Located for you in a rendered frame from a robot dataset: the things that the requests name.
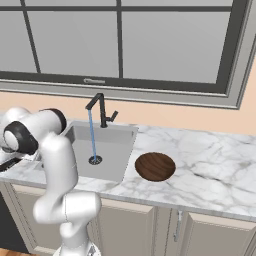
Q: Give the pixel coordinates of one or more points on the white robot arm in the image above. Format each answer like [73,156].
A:
[60,173]

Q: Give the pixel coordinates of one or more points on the grey sink basin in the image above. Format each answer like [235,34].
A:
[113,156]

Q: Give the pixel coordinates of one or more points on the dark sink drain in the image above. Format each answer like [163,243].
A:
[99,160]

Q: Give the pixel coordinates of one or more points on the brown wooden bowl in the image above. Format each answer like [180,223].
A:
[155,166]

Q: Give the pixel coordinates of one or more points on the black tap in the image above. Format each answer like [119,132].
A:
[102,113]

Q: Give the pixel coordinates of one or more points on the blue water stream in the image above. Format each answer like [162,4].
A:
[92,136]

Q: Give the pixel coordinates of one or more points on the grey framed window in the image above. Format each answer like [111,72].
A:
[166,40]

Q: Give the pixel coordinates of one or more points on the beige cupboard door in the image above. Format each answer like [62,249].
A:
[23,213]
[126,230]
[220,236]

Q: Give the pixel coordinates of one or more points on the black dishwasher front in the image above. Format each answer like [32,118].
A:
[8,226]

